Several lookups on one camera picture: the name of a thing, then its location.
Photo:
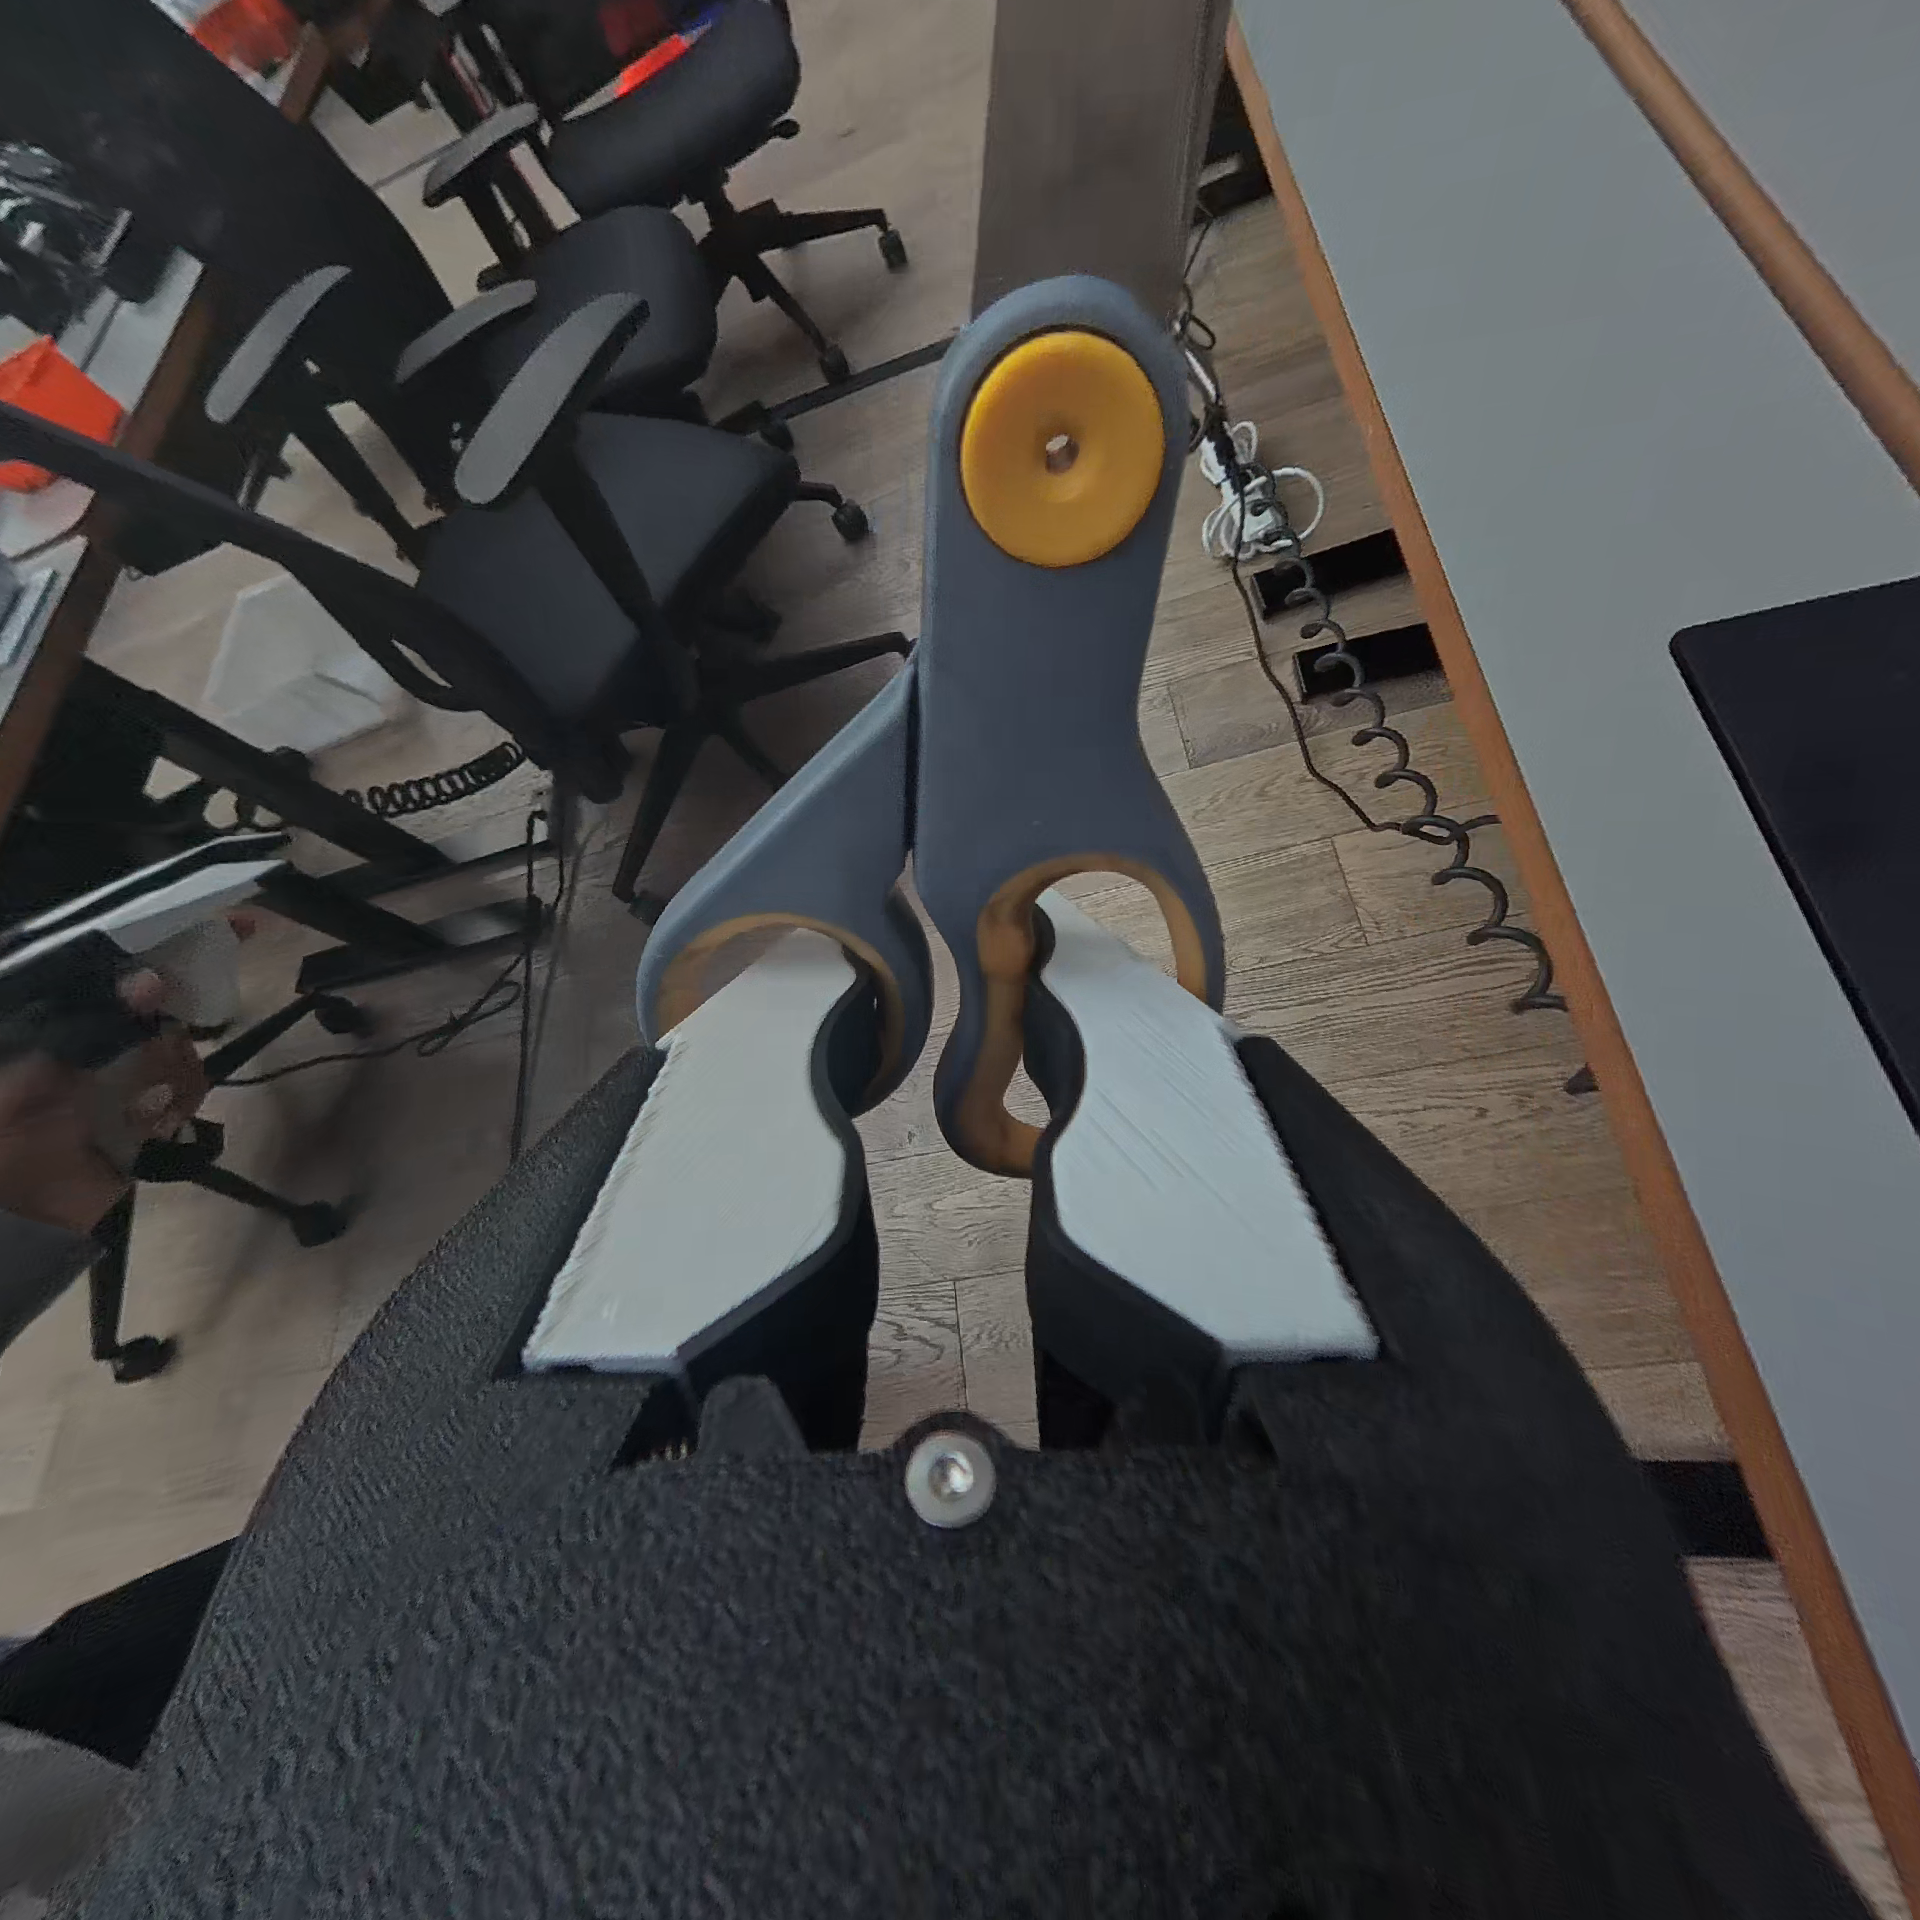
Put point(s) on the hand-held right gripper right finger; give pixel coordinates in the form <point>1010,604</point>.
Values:
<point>1201,1201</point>

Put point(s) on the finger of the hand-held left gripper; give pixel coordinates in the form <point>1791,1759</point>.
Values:
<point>135,909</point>

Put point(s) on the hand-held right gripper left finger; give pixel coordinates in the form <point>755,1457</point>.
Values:
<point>705,1201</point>

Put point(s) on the grey orange scissors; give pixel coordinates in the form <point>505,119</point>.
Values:
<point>1034,675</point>

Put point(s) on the grey desk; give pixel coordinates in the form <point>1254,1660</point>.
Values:
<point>1500,374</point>

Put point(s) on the person's left hand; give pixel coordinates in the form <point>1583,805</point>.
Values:
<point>74,1118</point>

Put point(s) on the black office chair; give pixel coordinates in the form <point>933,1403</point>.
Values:
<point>225,525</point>
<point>541,601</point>
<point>675,121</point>
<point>630,285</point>

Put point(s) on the orange plastic crate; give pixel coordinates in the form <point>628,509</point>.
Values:
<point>53,404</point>

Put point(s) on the person's dark pants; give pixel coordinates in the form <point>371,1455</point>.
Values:
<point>91,1650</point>

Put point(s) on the white power strip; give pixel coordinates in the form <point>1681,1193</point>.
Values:
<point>1239,481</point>

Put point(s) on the dark round table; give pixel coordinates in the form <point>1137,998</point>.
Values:
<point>181,165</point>

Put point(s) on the person's grey hooded sweatshirt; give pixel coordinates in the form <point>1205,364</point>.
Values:
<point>60,1830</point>

